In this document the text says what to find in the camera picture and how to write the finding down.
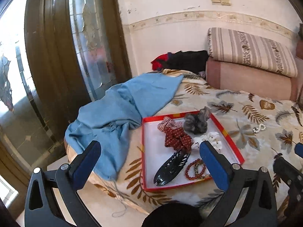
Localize white pearl bracelet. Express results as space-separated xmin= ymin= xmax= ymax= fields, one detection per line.
xmin=251 ymin=123 xmax=267 ymax=134

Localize red bead bracelet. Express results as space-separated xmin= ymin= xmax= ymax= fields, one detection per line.
xmin=184 ymin=158 xmax=209 ymax=180

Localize white polka-dot scrunchie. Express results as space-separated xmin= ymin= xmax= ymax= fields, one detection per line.
xmin=191 ymin=132 xmax=223 ymax=152

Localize black hair clip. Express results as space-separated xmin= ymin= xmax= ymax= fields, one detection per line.
xmin=153 ymin=149 xmax=191 ymax=186

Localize grey organza scrunchie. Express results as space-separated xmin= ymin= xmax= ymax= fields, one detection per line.
xmin=183 ymin=107 xmax=211 ymax=135

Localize red polka-dot scrunchie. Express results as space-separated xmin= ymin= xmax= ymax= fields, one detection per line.
xmin=164 ymin=127 xmax=193 ymax=152

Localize red checkered scrunchie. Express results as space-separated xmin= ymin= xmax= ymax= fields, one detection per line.
xmin=157 ymin=116 xmax=182 ymax=132

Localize leaf-patterned plush blanket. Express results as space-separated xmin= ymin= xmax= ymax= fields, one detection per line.
xmin=66 ymin=69 xmax=303 ymax=218

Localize red-rimmed white tray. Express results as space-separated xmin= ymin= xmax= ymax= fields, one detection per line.
xmin=142 ymin=115 xmax=244 ymax=192

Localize pink bolster cushion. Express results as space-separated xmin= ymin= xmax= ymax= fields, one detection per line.
xmin=206 ymin=58 xmax=302 ymax=101

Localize blue cloth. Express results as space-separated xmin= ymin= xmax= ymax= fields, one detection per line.
xmin=65 ymin=73 xmax=183 ymax=181

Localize striped beige pillow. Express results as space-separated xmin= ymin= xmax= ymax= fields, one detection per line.
xmin=208 ymin=27 xmax=298 ymax=78

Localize black and red clothes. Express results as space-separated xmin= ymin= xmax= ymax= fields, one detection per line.
xmin=151 ymin=50 xmax=209 ymax=79

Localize wooden glass door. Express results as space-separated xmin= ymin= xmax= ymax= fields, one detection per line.
xmin=1 ymin=0 xmax=131 ymax=173

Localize wall light switches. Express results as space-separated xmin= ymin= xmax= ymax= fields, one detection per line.
xmin=211 ymin=0 xmax=231 ymax=6

